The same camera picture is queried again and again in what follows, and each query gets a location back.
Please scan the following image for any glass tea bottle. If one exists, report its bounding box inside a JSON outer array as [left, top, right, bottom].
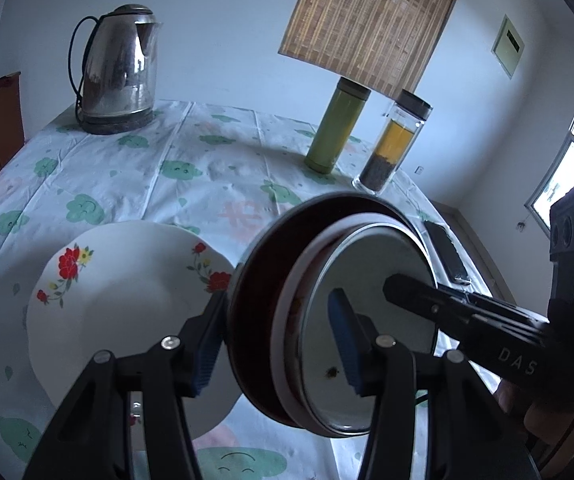
[[352, 89, 432, 195]]

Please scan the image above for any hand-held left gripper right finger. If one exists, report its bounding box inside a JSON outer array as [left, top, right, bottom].
[[327, 287, 542, 480]]

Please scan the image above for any black kettle base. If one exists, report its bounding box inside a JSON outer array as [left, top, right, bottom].
[[77, 109, 154, 136]]

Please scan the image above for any pale wall panel box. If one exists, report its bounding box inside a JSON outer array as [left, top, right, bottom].
[[491, 14, 526, 79]]

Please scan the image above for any black smartphone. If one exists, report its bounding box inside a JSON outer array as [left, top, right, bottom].
[[423, 220, 472, 287]]

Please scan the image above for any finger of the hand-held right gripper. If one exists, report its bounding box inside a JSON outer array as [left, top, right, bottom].
[[383, 273, 548, 328], [434, 312, 552, 356]]

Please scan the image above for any red plastic bowl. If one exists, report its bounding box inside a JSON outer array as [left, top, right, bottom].
[[269, 211, 420, 433]]

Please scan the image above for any green thermos bottle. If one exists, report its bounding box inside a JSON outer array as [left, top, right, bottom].
[[304, 77, 370, 175]]

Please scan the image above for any bright window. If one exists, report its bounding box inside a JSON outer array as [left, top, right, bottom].
[[524, 115, 574, 241]]

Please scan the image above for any large bamboo window blind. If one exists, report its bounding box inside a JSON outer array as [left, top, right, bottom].
[[278, 0, 462, 101]]

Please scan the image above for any stainless steel bowl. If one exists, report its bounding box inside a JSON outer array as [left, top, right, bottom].
[[226, 191, 436, 438]]

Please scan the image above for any person's right hand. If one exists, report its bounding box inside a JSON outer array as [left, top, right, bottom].
[[497, 377, 574, 443]]

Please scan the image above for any green cloud print tablecloth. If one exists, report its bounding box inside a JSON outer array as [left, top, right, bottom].
[[0, 100, 498, 480]]

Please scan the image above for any red flower white plate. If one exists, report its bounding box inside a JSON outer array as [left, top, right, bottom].
[[26, 221, 234, 442]]

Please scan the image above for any stainless steel electric kettle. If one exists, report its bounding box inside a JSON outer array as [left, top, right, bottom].
[[80, 4, 164, 118]]

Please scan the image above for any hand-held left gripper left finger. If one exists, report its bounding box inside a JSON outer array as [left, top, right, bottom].
[[22, 290, 228, 480]]

